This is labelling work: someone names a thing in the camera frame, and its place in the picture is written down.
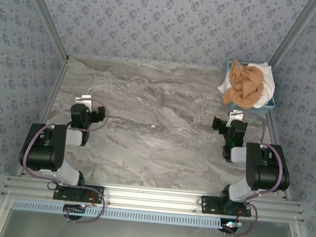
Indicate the orange printed t-shirt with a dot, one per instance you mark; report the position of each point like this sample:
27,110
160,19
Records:
245,87

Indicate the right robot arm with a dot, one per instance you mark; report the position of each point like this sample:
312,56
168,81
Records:
267,174

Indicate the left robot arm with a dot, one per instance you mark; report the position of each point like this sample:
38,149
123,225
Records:
43,146

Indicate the blue plastic basket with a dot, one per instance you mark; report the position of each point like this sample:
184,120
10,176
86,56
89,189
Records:
259,111

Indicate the white t-shirt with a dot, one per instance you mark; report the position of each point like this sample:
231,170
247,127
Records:
267,84

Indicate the small black circuit board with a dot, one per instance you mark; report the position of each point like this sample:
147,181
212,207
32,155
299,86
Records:
74,209
230,225

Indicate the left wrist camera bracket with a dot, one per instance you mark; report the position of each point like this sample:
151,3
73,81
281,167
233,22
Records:
82,99

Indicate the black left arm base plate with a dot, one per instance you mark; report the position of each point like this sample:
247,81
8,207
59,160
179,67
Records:
94,195

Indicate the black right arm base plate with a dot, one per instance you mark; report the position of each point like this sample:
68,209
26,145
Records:
209,206

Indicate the aluminium mounting rail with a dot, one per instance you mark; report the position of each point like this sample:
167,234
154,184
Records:
150,197

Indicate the aluminium frame post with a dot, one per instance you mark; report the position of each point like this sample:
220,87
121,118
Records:
44,15
295,31

